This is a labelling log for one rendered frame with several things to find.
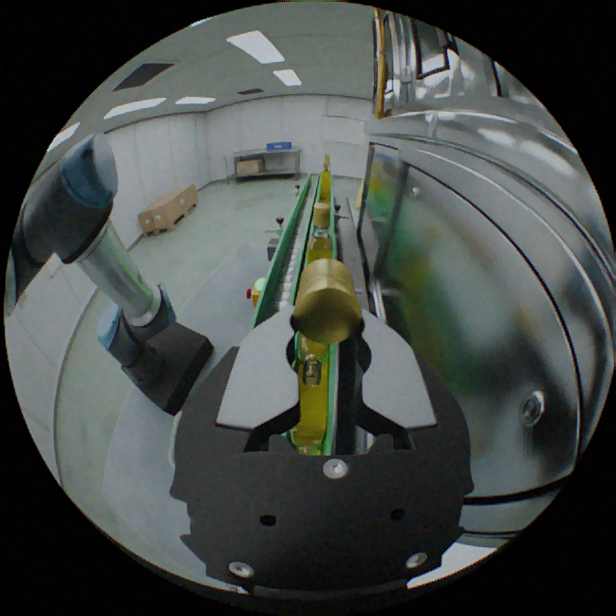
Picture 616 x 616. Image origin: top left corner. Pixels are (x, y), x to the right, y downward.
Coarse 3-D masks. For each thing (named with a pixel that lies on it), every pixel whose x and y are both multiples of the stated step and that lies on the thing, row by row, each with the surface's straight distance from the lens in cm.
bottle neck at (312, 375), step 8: (304, 360) 36; (312, 360) 35; (320, 360) 36; (304, 368) 34; (312, 368) 33; (320, 368) 34; (304, 376) 32; (312, 376) 32; (320, 376) 33; (312, 384) 34
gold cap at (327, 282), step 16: (304, 272) 13; (320, 272) 11; (336, 272) 11; (304, 288) 10; (320, 288) 9; (336, 288) 9; (352, 288) 11; (304, 304) 10; (320, 304) 10; (336, 304) 10; (352, 304) 10; (304, 320) 10; (320, 320) 10; (336, 320) 10; (352, 320) 10; (320, 336) 11; (336, 336) 11
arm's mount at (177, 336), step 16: (160, 336) 75; (176, 336) 71; (192, 336) 68; (160, 352) 71; (176, 352) 68; (192, 352) 65; (208, 352) 69; (176, 368) 65; (192, 368) 65; (160, 384) 66; (176, 384) 62; (192, 384) 68; (160, 400) 64; (176, 400) 65
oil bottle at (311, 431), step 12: (300, 372) 39; (324, 372) 39; (300, 384) 37; (324, 384) 37; (300, 396) 35; (312, 396) 35; (324, 396) 35; (312, 408) 34; (324, 408) 34; (300, 420) 32; (312, 420) 32; (324, 420) 33; (300, 432) 31; (312, 432) 31; (324, 432) 32; (300, 444) 32; (312, 444) 32
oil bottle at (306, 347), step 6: (300, 336) 37; (300, 342) 36; (306, 342) 36; (312, 342) 36; (300, 348) 36; (306, 348) 36; (312, 348) 36; (318, 348) 36; (324, 348) 36; (300, 354) 36; (306, 354) 36; (312, 354) 35; (318, 354) 36; (324, 354) 36; (300, 360) 37; (324, 360) 37
